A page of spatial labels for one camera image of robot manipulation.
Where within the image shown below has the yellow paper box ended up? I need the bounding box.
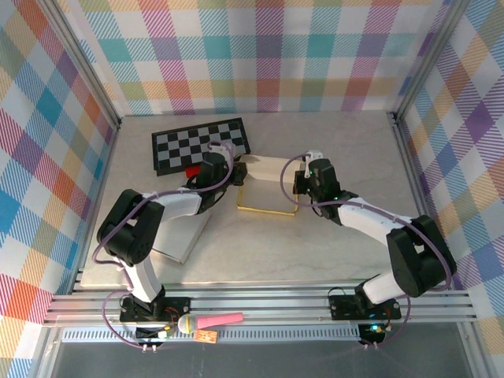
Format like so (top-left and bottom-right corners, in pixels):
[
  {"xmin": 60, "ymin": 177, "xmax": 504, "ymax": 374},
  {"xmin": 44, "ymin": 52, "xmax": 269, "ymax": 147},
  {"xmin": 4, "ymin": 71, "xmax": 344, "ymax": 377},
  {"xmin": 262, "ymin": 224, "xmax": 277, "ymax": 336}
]
[{"xmin": 235, "ymin": 154, "xmax": 301, "ymax": 217}]

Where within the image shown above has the white paper box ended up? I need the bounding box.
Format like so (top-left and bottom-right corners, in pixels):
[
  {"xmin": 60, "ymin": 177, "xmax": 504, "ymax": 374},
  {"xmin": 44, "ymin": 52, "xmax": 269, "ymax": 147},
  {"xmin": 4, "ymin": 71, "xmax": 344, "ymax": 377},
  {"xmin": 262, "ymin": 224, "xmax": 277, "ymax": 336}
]
[{"xmin": 151, "ymin": 212, "xmax": 212, "ymax": 265}]

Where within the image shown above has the black grey chessboard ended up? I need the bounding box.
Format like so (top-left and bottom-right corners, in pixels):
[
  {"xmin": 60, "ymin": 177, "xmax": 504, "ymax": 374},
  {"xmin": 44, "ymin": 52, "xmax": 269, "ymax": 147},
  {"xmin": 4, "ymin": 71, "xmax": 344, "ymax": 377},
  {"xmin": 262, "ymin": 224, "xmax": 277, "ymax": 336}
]
[{"xmin": 151, "ymin": 117, "xmax": 252, "ymax": 178}]

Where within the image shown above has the pink toy microphone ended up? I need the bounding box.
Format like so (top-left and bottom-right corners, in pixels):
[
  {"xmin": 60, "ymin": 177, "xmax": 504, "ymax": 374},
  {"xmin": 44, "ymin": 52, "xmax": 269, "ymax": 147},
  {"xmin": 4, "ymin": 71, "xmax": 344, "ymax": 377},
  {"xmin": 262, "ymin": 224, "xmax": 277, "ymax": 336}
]
[{"xmin": 176, "ymin": 312, "xmax": 244, "ymax": 335}]

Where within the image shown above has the aluminium table side rail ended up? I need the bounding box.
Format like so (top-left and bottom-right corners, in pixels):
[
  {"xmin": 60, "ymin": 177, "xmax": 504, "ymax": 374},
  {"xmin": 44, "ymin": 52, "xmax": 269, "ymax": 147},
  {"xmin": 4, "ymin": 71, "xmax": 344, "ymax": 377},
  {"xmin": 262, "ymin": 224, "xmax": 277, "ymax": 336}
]
[
  {"xmin": 69, "ymin": 117, "xmax": 124, "ymax": 295},
  {"xmin": 387, "ymin": 112, "xmax": 456, "ymax": 292}
]

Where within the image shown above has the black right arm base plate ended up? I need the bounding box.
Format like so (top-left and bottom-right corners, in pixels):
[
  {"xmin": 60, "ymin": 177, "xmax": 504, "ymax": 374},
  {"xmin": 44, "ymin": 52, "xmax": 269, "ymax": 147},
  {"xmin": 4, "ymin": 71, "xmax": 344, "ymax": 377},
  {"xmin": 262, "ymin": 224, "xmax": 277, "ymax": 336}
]
[{"xmin": 328, "ymin": 289, "xmax": 403, "ymax": 322}]

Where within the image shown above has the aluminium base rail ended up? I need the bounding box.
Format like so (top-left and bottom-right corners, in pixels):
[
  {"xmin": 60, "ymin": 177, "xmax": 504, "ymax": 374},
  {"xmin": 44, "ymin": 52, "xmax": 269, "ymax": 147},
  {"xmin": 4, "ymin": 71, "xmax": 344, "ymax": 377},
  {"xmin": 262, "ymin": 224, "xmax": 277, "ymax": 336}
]
[{"xmin": 42, "ymin": 280, "xmax": 480, "ymax": 328}]

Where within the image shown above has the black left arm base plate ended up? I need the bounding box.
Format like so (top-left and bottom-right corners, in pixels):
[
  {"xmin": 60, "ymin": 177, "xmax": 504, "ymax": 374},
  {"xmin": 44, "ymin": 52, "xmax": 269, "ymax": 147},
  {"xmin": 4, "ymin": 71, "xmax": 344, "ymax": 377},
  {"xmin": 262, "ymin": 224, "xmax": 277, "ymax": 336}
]
[{"xmin": 119, "ymin": 297, "xmax": 193, "ymax": 323}]

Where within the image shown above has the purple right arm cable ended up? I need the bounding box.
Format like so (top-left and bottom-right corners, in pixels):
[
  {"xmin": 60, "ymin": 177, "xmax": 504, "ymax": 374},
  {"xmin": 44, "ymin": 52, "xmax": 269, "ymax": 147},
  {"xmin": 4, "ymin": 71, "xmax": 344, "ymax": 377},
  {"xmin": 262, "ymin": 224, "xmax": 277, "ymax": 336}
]
[{"xmin": 280, "ymin": 154, "xmax": 458, "ymax": 350}]

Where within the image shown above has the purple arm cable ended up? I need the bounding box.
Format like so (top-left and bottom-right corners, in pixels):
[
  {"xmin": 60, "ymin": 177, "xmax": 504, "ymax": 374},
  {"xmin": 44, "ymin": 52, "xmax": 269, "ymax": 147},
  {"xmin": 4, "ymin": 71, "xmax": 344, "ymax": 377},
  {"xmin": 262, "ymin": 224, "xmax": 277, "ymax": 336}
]
[
  {"xmin": 280, "ymin": 154, "xmax": 458, "ymax": 350},
  {"xmin": 92, "ymin": 140, "xmax": 237, "ymax": 350}
]

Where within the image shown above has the slotted grey cable duct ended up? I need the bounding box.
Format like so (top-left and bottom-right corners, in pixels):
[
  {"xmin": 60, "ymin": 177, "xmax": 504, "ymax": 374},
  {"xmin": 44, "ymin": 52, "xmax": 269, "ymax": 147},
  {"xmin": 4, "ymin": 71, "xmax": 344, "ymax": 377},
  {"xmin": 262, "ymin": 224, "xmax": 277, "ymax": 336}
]
[{"xmin": 61, "ymin": 328, "xmax": 365, "ymax": 343}]

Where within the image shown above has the aluminium corner post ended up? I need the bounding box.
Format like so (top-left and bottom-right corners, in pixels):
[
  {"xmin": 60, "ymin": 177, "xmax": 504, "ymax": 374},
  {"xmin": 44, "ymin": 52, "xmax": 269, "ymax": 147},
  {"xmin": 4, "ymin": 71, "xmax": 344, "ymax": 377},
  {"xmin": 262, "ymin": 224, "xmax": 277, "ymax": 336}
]
[
  {"xmin": 391, "ymin": 0, "xmax": 472, "ymax": 121},
  {"xmin": 39, "ymin": 0, "xmax": 124, "ymax": 129}
]

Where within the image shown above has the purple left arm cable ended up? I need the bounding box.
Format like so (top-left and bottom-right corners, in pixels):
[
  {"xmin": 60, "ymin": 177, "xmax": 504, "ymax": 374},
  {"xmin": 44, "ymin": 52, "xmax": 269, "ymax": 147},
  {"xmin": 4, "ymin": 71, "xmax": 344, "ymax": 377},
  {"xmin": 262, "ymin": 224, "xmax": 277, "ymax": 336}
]
[{"xmin": 92, "ymin": 140, "xmax": 237, "ymax": 350}]

